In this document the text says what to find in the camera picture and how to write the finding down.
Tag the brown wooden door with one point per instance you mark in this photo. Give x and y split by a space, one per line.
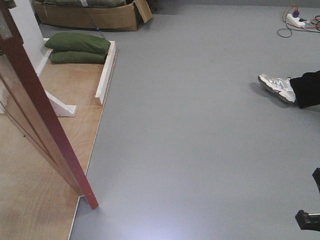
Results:
42 110

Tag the black robot part upper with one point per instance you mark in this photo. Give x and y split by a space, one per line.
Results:
316 177

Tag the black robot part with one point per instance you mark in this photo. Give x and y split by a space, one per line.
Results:
316 177
308 220

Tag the black robot part lower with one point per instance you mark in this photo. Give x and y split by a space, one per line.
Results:
308 220

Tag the door latch plate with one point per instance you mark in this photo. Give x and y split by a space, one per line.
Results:
5 31

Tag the white diagonal brace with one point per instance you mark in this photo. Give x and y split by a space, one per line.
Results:
61 109

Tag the lower green sandbag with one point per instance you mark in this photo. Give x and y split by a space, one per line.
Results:
77 57

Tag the green sandbag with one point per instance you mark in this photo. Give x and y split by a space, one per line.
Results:
77 57
79 42

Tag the large open cardboard box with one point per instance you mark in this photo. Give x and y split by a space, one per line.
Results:
122 18

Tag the upper green sandbag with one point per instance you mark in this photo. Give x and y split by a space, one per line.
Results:
79 42

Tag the white gray sneaker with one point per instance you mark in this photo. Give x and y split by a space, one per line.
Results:
279 86

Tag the olive woven sack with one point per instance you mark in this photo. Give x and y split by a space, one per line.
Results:
88 3

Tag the plywood platform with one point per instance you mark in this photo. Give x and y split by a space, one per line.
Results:
36 203

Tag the white power strip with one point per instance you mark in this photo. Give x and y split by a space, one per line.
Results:
295 22

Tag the purple plug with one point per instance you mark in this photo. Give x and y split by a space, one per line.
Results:
295 13

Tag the white wooden base frame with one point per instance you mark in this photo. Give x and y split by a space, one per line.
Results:
106 75

